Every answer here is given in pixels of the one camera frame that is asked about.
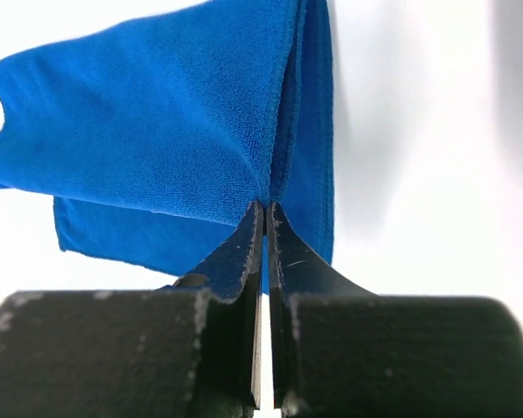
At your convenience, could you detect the blue towel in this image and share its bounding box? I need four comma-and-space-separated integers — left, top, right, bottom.
0, 1, 334, 276

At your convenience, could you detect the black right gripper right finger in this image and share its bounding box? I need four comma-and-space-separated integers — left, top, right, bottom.
266, 204, 523, 417

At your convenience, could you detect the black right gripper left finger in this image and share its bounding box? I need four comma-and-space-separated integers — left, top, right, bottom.
0, 202, 264, 417

